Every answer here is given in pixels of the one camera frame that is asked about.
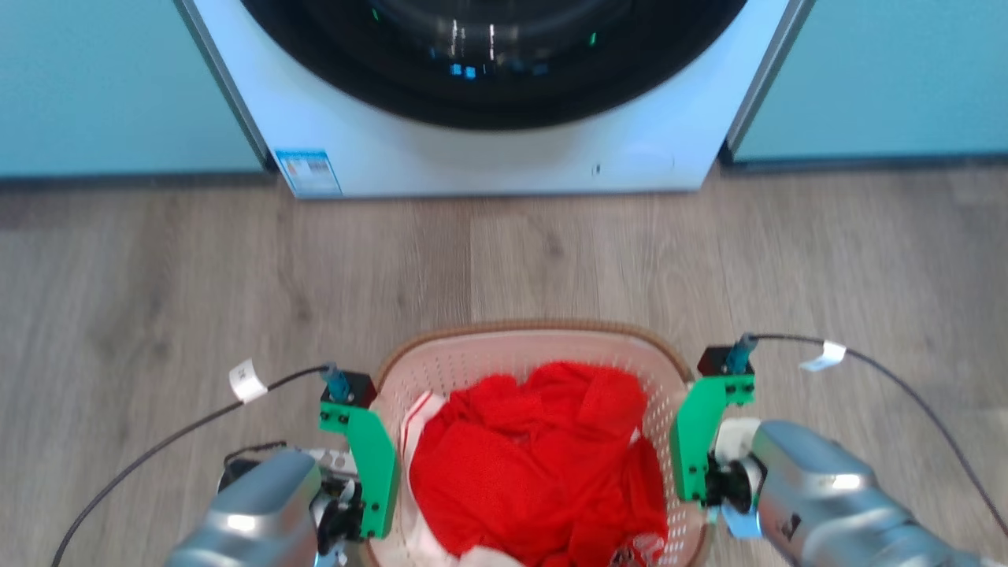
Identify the white front-load washing machine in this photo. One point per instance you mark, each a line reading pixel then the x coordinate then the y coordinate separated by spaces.
pixel 378 150

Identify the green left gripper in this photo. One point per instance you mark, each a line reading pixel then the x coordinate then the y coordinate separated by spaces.
pixel 376 472

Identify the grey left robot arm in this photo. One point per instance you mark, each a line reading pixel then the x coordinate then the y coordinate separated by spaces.
pixel 256 512

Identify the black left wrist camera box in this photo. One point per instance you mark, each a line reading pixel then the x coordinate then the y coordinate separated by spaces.
pixel 358 388

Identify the blue white energy label sticker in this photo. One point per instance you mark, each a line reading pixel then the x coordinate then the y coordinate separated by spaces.
pixel 309 171

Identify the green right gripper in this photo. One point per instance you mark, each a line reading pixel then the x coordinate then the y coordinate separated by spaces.
pixel 693 441

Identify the red garment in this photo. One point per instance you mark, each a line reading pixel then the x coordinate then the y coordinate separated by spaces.
pixel 535 465

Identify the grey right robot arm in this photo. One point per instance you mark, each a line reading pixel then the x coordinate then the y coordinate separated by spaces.
pixel 827 504

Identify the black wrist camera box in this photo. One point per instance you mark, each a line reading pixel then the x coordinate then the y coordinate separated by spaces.
pixel 358 388
pixel 718 361

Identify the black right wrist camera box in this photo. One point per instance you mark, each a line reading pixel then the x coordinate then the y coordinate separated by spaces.
pixel 718 361

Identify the black round washer door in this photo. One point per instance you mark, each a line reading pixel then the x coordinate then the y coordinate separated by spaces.
pixel 488 94

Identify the pink plastic laundry basket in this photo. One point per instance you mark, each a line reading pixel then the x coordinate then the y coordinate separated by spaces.
pixel 504 350

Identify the white cloth with red stripe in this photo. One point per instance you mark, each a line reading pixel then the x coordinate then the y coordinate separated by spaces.
pixel 413 421

